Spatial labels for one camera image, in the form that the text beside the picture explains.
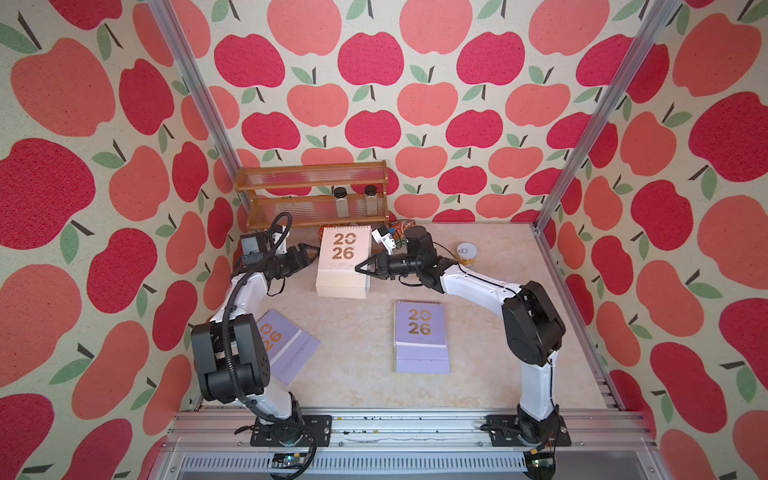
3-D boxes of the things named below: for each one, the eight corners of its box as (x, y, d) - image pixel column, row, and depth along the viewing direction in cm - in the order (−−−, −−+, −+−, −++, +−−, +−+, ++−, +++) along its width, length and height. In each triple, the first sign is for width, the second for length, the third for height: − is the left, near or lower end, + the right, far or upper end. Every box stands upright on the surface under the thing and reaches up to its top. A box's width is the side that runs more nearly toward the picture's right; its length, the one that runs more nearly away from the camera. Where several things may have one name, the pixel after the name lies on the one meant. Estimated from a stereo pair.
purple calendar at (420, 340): (394, 373, 85) (395, 367, 81) (393, 307, 99) (393, 300, 95) (450, 373, 85) (453, 368, 81) (440, 307, 99) (443, 300, 95)
